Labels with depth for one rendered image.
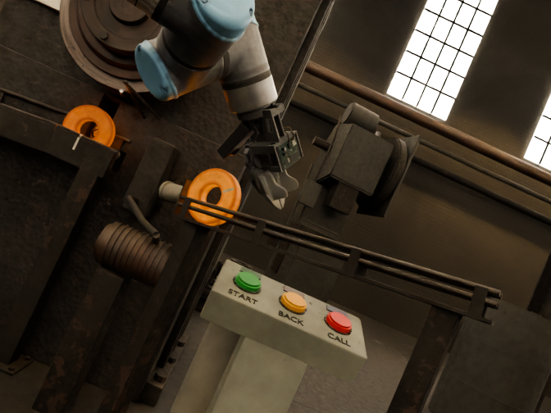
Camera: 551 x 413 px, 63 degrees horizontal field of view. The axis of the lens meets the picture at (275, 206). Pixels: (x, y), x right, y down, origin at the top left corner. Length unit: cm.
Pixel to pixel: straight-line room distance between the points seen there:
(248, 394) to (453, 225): 766
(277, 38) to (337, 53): 648
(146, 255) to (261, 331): 66
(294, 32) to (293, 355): 123
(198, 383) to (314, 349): 26
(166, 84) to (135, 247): 65
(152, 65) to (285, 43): 100
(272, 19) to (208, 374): 122
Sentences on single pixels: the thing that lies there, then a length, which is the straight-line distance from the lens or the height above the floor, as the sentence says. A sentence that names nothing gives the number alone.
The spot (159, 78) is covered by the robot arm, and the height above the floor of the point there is 82.
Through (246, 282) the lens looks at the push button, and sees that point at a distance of 66.
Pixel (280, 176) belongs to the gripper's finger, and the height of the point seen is 79.
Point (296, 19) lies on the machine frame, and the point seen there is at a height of 139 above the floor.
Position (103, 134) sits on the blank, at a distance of 149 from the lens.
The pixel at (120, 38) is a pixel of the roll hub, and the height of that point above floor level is 101.
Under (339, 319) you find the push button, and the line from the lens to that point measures 70.
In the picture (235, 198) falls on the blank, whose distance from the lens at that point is 117.
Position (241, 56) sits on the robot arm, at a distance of 77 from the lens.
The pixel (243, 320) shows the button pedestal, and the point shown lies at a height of 56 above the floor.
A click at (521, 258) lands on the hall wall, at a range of 883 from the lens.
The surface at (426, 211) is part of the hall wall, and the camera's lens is 806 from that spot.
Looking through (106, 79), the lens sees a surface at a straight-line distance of 151.
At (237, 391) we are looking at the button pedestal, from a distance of 69.
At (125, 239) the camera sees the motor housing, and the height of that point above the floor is 50.
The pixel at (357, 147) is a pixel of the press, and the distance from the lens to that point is 563.
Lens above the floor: 69
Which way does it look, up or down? 3 degrees up
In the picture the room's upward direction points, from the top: 24 degrees clockwise
